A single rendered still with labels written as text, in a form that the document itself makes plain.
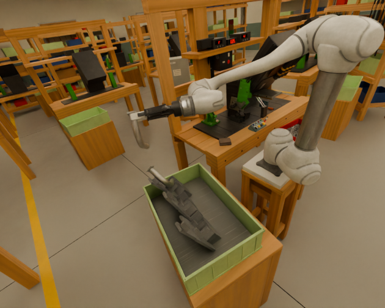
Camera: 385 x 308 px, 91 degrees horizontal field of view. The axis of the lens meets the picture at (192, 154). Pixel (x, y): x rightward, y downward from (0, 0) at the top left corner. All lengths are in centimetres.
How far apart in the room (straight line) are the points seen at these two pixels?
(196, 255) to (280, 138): 80
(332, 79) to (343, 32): 16
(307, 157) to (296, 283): 116
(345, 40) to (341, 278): 172
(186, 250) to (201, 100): 73
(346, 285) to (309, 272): 24
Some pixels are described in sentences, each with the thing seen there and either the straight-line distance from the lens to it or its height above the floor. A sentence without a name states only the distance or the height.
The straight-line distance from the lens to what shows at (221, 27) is 770.
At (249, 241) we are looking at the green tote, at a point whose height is 95.
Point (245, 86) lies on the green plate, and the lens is 191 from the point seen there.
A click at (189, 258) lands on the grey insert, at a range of 104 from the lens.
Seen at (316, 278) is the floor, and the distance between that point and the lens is 203.
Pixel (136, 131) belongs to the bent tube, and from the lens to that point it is 91.
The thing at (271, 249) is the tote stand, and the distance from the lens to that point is 113.
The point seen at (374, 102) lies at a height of 27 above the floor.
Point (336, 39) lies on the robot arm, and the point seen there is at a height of 165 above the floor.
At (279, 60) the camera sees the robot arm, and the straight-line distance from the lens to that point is 101.
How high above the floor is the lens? 177
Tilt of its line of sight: 35 degrees down
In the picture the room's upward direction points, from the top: 9 degrees counter-clockwise
